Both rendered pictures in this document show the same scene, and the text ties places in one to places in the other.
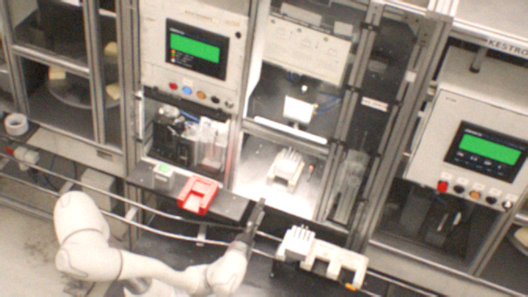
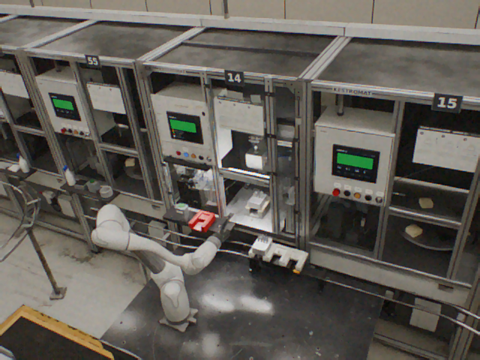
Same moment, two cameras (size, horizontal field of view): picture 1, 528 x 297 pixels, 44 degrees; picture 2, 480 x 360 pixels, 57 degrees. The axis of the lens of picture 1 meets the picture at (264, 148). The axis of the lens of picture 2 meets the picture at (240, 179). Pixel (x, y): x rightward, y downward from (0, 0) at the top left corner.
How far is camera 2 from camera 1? 85 cm
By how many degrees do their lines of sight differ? 16
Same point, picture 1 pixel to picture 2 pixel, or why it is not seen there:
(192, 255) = not seen: hidden behind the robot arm
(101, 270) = (115, 241)
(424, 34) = (298, 92)
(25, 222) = (124, 261)
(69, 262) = (96, 235)
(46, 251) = (134, 276)
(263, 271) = (246, 268)
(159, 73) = (170, 146)
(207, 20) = (186, 107)
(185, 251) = not seen: hidden behind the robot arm
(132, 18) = (151, 115)
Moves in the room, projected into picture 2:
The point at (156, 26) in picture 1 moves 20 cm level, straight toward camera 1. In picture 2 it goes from (163, 117) to (158, 131)
